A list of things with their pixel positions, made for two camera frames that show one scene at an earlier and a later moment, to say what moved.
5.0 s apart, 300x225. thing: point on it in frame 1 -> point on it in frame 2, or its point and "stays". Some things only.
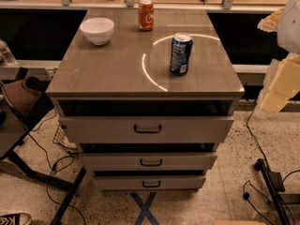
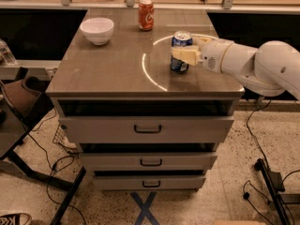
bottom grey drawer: (147, 183) stays
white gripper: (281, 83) -> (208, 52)
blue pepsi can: (180, 53) stays
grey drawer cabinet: (147, 95) stays
